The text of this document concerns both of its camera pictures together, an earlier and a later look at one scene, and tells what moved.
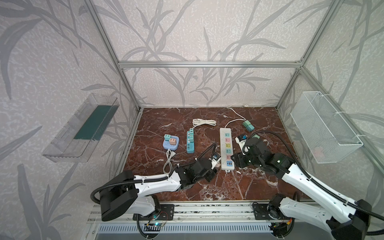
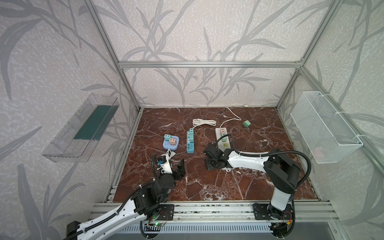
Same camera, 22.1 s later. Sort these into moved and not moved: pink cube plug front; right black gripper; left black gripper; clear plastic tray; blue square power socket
Moved: right black gripper; left black gripper
Not moved: pink cube plug front; blue square power socket; clear plastic tray
